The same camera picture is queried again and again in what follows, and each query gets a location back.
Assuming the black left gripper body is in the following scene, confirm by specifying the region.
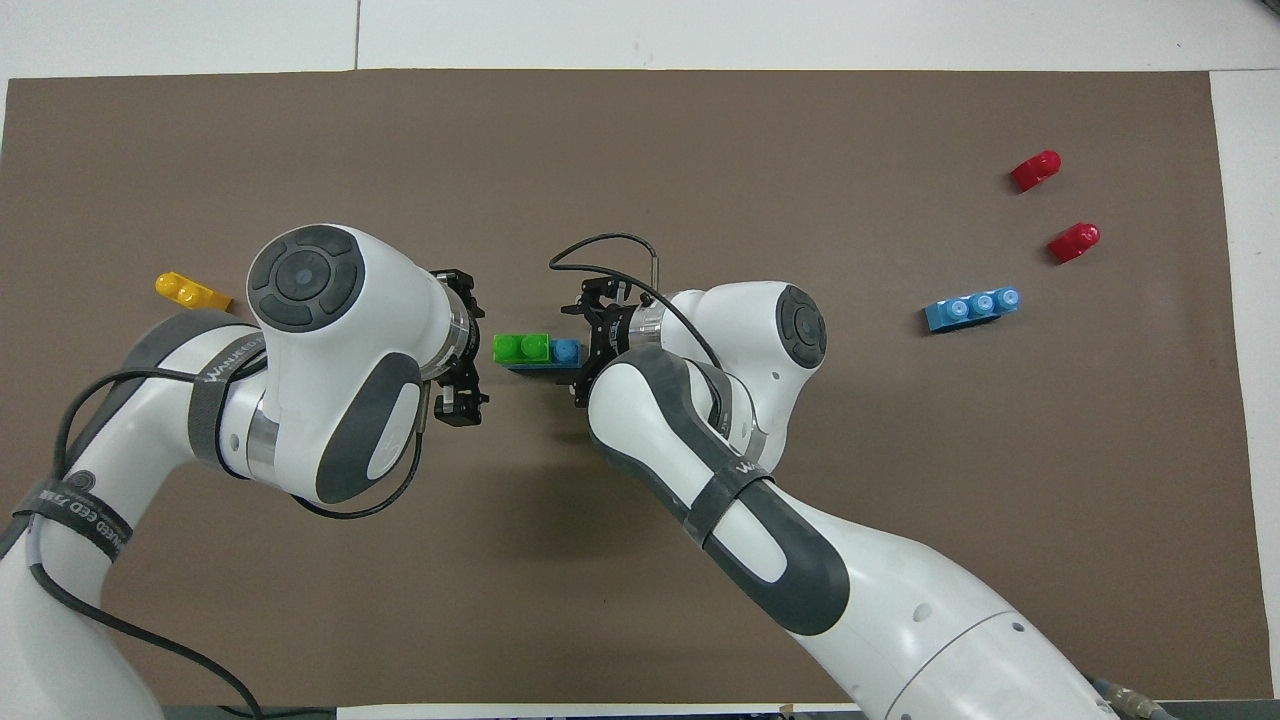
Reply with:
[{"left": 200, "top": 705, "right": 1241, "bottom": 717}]
[{"left": 460, "top": 316, "right": 488, "bottom": 393}]

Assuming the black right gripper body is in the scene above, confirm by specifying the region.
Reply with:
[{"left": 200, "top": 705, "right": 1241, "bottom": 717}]
[{"left": 585, "top": 300, "right": 643, "bottom": 357}]

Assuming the blue three-stud toy block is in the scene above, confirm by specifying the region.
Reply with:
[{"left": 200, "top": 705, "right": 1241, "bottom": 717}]
[
  {"left": 924, "top": 287, "right": 1024, "bottom": 334},
  {"left": 505, "top": 339, "right": 586, "bottom": 374}
]

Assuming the green two-stud toy block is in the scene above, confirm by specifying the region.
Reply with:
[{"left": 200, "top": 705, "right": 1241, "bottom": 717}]
[{"left": 492, "top": 331, "right": 552, "bottom": 366}]

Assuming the yellow two-stud toy block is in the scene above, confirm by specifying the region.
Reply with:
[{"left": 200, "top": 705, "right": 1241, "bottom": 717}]
[{"left": 155, "top": 271, "right": 234, "bottom": 314}]

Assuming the red one-stud toy block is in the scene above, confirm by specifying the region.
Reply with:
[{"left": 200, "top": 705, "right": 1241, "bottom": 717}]
[
  {"left": 1047, "top": 221, "right": 1102, "bottom": 265},
  {"left": 1009, "top": 149, "right": 1064, "bottom": 194}
]

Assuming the brown table mat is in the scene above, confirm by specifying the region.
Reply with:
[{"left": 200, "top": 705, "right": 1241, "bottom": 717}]
[{"left": 0, "top": 68, "right": 1274, "bottom": 707}]

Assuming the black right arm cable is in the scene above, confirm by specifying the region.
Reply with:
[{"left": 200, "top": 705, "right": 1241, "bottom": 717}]
[{"left": 547, "top": 232, "right": 723, "bottom": 373}]

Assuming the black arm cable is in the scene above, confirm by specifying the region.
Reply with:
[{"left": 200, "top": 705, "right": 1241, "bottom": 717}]
[
  {"left": 547, "top": 232, "right": 723, "bottom": 373},
  {"left": 28, "top": 368, "right": 433, "bottom": 720}
]

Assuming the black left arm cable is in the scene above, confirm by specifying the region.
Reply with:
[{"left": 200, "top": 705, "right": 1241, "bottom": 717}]
[{"left": 28, "top": 368, "right": 433, "bottom": 720}]

